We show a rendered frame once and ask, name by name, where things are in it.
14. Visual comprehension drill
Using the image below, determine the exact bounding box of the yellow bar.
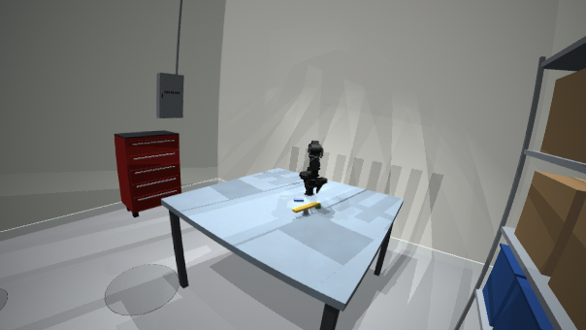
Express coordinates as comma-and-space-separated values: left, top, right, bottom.
292, 202, 320, 213

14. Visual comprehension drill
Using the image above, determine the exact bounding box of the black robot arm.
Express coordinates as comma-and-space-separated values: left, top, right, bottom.
300, 141, 323, 196

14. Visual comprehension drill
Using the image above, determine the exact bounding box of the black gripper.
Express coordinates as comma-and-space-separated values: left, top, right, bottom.
303, 166, 328, 194

